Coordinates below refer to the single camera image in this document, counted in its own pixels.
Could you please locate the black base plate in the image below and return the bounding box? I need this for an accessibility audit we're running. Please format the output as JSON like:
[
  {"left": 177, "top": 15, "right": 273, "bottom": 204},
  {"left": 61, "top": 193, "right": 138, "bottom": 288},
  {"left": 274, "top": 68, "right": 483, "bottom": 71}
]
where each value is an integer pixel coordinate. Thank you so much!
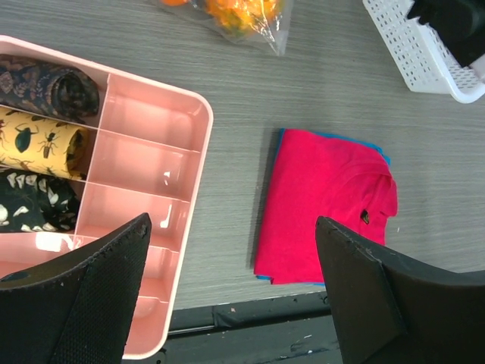
[{"left": 148, "top": 292, "right": 343, "bottom": 363}]

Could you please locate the black white rolled cloth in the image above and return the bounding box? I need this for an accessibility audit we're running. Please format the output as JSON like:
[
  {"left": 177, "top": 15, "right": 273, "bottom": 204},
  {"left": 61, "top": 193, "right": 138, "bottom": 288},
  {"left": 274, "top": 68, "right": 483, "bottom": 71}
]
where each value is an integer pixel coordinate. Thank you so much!
[{"left": 1, "top": 168, "right": 80, "bottom": 233}]

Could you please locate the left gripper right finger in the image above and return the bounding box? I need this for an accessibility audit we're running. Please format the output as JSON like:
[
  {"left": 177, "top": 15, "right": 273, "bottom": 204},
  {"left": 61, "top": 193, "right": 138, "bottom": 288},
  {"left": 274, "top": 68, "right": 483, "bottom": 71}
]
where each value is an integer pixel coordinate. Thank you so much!
[{"left": 316, "top": 217, "right": 484, "bottom": 363}]

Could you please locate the white plastic basket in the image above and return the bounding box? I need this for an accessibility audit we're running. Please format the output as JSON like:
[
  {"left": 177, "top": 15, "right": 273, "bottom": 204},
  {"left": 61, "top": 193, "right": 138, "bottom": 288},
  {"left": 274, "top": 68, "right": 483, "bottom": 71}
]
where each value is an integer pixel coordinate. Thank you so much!
[{"left": 363, "top": 0, "right": 484, "bottom": 104}]

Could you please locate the blue folded shirt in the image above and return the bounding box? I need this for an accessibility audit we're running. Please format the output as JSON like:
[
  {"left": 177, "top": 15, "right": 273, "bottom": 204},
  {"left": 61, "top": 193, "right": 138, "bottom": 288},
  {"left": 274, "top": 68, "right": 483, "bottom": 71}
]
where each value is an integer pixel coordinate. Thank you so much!
[{"left": 254, "top": 127, "right": 392, "bottom": 287}]

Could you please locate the clear zip top bag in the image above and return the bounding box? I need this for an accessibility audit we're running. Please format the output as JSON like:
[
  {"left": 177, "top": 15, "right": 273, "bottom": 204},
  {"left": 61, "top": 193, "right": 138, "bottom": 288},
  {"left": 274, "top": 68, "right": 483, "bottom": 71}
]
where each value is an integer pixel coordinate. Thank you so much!
[{"left": 155, "top": 0, "right": 294, "bottom": 56}]

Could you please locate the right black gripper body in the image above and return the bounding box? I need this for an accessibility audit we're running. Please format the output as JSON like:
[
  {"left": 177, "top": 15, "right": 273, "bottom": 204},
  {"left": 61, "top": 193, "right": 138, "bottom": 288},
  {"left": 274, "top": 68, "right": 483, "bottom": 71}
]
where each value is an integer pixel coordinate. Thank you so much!
[{"left": 407, "top": 0, "right": 484, "bottom": 67}]

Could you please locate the pink compartment tray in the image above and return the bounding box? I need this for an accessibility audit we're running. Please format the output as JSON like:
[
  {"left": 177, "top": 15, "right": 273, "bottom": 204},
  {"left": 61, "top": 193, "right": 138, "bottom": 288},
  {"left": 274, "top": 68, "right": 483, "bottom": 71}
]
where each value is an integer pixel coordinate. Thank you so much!
[{"left": 1, "top": 36, "right": 213, "bottom": 360}]

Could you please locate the red folded shirt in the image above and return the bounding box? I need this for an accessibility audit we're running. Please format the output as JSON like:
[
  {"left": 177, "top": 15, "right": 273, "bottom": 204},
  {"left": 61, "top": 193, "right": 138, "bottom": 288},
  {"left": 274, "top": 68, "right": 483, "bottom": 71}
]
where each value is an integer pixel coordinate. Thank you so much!
[{"left": 253, "top": 127, "right": 399, "bottom": 285}]

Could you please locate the dark brown rolled cloth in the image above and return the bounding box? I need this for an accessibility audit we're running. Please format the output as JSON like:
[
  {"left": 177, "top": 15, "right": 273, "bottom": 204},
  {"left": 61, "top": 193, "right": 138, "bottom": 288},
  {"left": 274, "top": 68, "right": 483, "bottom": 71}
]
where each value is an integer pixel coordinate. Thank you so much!
[{"left": 1, "top": 54, "right": 100, "bottom": 124}]

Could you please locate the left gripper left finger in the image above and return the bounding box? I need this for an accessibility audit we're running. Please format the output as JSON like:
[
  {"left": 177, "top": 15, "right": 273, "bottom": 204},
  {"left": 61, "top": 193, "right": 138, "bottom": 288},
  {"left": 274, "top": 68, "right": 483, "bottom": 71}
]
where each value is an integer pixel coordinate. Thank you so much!
[{"left": 1, "top": 213, "right": 152, "bottom": 363}]

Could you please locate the fake orange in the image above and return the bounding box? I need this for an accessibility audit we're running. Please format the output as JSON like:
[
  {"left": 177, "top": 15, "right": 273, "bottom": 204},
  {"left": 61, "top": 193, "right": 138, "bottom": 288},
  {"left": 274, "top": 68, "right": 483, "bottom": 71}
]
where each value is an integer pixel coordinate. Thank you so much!
[{"left": 161, "top": 0, "right": 188, "bottom": 7}]

